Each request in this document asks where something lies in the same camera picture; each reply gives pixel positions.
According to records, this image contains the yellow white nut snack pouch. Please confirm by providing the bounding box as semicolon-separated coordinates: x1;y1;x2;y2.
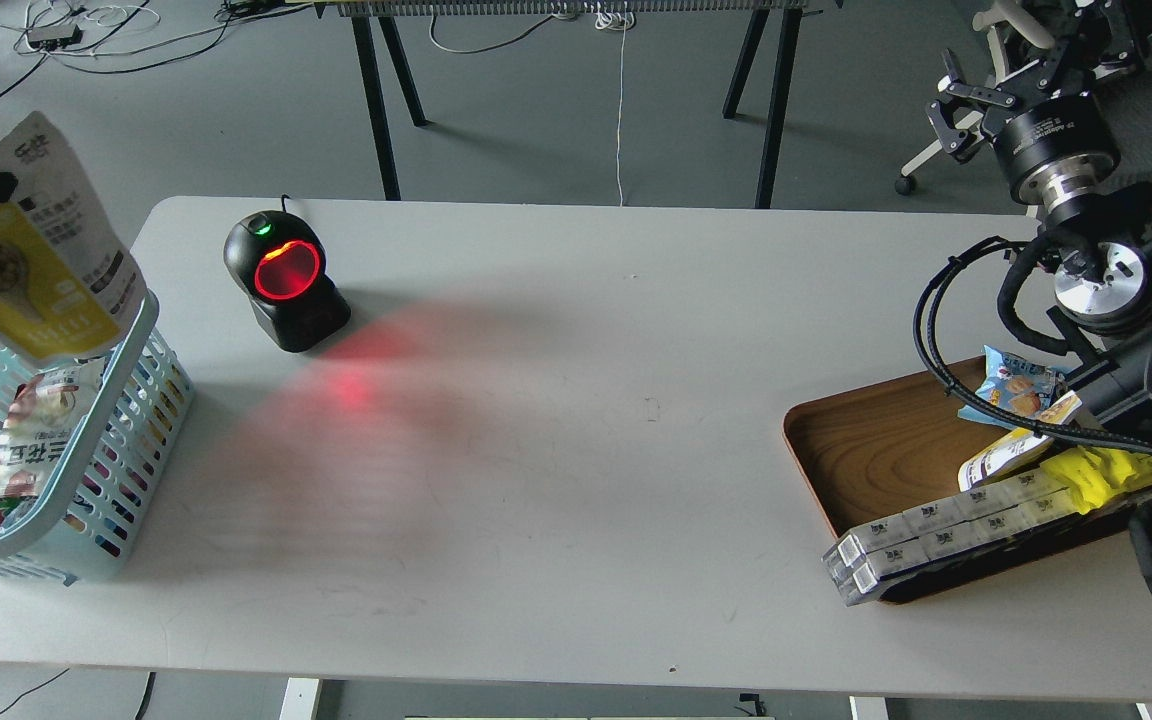
0;111;147;367

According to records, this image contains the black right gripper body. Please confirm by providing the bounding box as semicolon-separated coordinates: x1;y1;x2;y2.
973;1;1142;209

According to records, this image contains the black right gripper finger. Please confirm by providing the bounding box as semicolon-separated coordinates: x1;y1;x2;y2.
925;50;1021;164

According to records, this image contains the light blue plastic basket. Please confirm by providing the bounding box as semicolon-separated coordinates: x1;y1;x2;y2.
0;293;195;585

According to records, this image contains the black leg background table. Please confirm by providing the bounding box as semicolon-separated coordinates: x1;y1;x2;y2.
316;0;805;210

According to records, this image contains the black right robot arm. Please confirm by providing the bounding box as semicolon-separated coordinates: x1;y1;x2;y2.
914;1;1152;596

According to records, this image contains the black barcode scanner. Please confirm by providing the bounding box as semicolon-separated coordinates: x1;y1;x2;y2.
223;194;353;354

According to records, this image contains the red white snack bag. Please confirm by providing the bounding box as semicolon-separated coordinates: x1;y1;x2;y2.
0;357;108;532

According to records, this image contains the brown wooden tray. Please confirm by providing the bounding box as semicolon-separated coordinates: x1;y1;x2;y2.
782;372;1130;602

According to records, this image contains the blue snack bag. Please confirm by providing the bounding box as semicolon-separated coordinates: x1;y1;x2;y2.
975;344;1074;419

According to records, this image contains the black power adapter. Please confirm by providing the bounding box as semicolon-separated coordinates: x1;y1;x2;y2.
24;22;83;51

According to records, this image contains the clear boxed snack pack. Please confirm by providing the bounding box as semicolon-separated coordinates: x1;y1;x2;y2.
820;470;1079;606

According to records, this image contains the yellow cartoon snack bag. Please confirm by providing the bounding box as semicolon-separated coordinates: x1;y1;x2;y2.
1038;446;1152;515

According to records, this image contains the white hanging cable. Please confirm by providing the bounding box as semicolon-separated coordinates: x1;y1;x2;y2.
593;8;639;207

